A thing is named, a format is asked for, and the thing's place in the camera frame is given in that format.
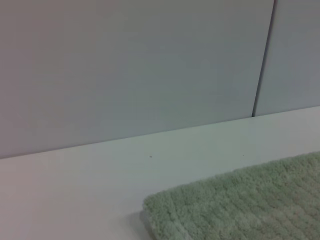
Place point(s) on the light green terry towel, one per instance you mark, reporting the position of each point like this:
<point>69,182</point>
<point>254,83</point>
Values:
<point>237,205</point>

